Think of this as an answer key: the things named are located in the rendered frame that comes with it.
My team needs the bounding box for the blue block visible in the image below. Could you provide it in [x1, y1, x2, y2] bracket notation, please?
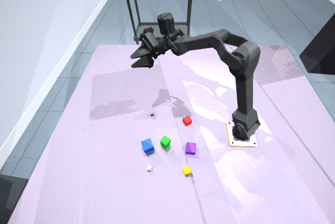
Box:
[141, 138, 154, 154]

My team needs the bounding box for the red block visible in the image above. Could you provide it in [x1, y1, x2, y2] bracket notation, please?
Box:
[183, 116, 192, 126]

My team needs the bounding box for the purple block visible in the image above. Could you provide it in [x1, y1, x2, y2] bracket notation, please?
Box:
[186, 142, 196, 155]

